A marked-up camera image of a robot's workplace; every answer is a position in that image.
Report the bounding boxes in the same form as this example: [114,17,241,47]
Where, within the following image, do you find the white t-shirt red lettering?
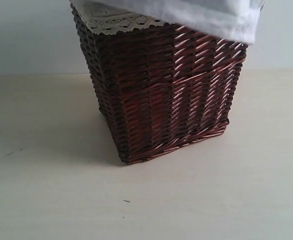
[70,0,267,46]

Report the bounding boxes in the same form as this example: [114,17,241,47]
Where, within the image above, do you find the dark brown wicker basket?
[72,7,248,164]

